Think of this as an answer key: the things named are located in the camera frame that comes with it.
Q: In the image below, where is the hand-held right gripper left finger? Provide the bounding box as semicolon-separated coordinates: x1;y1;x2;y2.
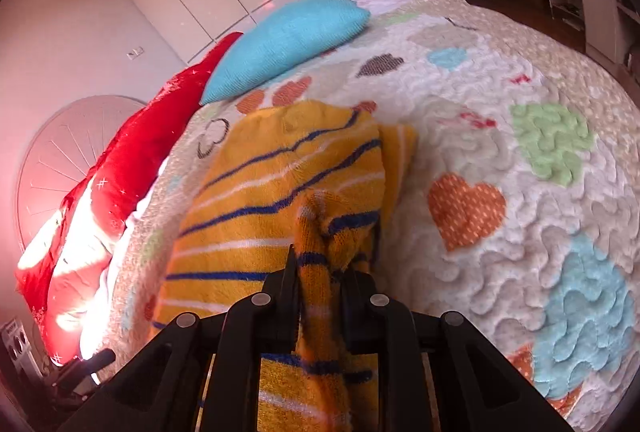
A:
60;245;301;432

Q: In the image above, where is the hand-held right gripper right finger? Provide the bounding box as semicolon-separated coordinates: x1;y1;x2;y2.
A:
342;269;576;432

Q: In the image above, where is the yellow striped knit garment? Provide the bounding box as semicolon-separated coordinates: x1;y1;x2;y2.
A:
150;100;418;432

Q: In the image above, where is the pale pink fleece blanket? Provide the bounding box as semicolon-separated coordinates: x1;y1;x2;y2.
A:
80;157;171;358

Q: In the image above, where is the heart patterned quilt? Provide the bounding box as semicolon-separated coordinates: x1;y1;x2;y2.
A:
107;0;640;432

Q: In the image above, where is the large red garment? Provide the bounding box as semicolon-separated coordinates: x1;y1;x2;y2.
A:
15;31;244;365

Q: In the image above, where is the blue knit cushion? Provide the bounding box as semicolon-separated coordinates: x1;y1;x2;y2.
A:
200;0;372;106

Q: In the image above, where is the black device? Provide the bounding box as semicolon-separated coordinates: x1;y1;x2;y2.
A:
0;319;116;413

